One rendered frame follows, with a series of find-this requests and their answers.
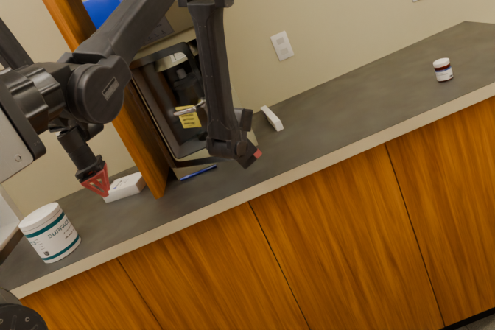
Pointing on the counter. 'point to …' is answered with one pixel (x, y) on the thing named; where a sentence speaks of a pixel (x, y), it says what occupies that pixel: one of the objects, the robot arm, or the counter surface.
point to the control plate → (160, 31)
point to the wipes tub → (50, 233)
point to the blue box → (103, 6)
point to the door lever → (190, 109)
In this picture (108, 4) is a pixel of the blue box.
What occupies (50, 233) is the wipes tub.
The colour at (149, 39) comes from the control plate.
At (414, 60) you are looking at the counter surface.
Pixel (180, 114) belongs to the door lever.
